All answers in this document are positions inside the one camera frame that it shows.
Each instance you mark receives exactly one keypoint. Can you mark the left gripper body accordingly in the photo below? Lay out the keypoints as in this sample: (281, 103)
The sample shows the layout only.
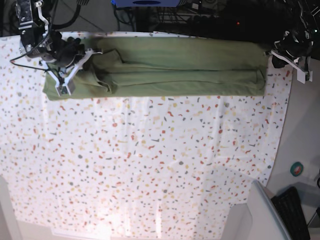
(295, 45)

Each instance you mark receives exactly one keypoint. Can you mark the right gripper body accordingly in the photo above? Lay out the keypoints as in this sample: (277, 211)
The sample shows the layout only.
(62, 52)

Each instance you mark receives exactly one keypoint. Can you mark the green t-shirt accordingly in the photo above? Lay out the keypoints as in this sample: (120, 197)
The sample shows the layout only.
(168, 66)

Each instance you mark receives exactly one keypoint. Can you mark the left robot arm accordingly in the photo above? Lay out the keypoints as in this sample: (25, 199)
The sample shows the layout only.
(304, 16)

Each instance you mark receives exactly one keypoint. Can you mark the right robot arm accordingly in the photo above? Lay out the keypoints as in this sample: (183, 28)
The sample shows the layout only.
(40, 37)

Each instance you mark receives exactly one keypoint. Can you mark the blue box at top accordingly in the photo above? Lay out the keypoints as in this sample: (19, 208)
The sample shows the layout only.
(148, 3)

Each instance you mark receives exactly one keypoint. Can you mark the green tape roll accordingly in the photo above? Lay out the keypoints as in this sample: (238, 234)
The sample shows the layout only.
(296, 169)

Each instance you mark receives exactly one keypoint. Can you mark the black keyboard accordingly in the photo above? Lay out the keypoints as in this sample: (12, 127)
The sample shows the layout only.
(288, 206)

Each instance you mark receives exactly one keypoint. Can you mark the terrazzo pattern white tablecloth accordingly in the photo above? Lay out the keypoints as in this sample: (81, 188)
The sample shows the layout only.
(164, 167)

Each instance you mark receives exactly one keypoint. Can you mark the grey plastic bin right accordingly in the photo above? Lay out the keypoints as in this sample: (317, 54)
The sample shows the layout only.
(266, 222)

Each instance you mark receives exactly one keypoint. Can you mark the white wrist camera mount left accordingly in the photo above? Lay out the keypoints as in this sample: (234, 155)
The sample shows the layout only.
(304, 72)

